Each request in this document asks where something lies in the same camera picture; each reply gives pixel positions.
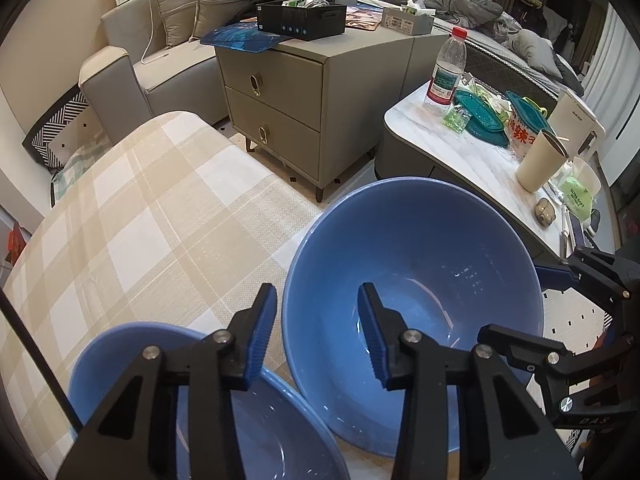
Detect grey cushion left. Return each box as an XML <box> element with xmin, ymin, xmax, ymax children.
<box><xmin>156</xmin><ymin>0</ymin><xmax>196</xmax><ymax>48</ymax></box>

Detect clear plastic water bottle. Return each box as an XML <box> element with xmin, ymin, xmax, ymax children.
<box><xmin>424</xmin><ymin>26</ymin><xmax>468</xmax><ymax>116</ymax></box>

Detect white electric kettle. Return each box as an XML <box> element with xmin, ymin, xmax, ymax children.
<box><xmin>548</xmin><ymin>89</ymin><xmax>605</xmax><ymax>162</ymax></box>

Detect grey side cabinet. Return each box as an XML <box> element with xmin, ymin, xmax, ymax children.
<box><xmin>217</xmin><ymin>27</ymin><xmax>447</xmax><ymax>200</ymax></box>

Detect beige paper cup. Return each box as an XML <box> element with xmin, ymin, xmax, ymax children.
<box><xmin>515</xmin><ymin>128</ymin><xmax>568</xmax><ymax>193</ymax></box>

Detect grey sofa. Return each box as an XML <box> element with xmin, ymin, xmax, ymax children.
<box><xmin>78</xmin><ymin>0</ymin><xmax>228</xmax><ymax>143</ymax></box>

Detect white marble side table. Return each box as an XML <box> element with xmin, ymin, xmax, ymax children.
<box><xmin>374</xmin><ymin>86</ymin><xmax>591</xmax><ymax>264</ymax></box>

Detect grey tissue box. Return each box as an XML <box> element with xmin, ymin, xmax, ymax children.
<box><xmin>381</xmin><ymin>6</ymin><xmax>435</xmax><ymax>36</ymax></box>

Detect black rectangular box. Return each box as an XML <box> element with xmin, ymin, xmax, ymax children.
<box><xmin>256</xmin><ymin>3</ymin><xmax>347</xmax><ymax>41</ymax></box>

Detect black patterned chair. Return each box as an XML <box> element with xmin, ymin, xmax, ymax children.
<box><xmin>22</xmin><ymin>84</ymin><xmax>112</xmax><ymax>206</ymax></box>

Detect checked beige tablecloth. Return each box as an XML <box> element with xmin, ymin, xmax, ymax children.
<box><xmin>0</xmin><ymin>110</ymin><xmax>461</xmax><ymax>480</ymax></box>

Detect blue bowl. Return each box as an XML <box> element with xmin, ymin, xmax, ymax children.
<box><xmin>58</xmin><ymin>320</ymin><xmax>348</xmax><ymax>479</ymax></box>
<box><xmin>282</xmin><ymin>177</ymin><xmax>544</xmax><ymax>457</ymax></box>

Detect grey clothes on bed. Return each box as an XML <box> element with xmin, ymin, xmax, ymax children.
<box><xmin>386</xmin><ymin>0</ymin><xmax>522</xmax><ymax>44</ymax></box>

